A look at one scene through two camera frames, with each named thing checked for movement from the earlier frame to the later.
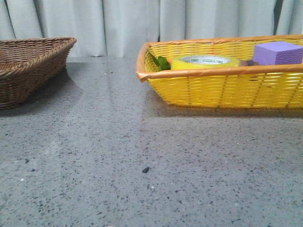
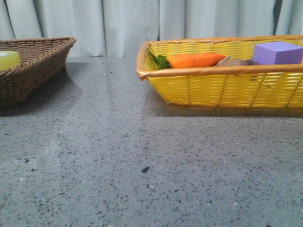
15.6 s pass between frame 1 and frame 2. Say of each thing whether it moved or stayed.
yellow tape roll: moved
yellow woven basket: stayed
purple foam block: stayed
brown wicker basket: stayed
